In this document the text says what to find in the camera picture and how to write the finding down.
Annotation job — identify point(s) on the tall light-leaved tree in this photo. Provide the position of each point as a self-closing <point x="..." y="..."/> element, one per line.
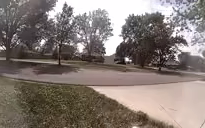
<point x="94" y="33"/>

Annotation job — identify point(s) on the grass verge across road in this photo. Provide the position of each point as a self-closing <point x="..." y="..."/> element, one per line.
<point x="100" y="66"/>

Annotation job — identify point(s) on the large broad tree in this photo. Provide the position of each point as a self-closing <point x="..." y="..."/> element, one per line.
<point x="7" y="43"/>

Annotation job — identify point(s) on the slim tree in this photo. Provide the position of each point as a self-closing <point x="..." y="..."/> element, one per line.
<point x="59" y="50"/>

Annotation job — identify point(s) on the grass lawn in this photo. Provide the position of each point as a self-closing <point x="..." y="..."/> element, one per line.
<point x="56" y="106"/>

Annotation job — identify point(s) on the pale concrete driveway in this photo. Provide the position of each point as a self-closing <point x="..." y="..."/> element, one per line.
<point x="163" y="100"/>

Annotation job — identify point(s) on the grey asphalt road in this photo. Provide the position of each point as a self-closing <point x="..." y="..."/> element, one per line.
<point x="90" y="77"/>

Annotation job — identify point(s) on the dark dense tree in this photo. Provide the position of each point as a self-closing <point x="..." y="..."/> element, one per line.
<point x="150" y="36"/>

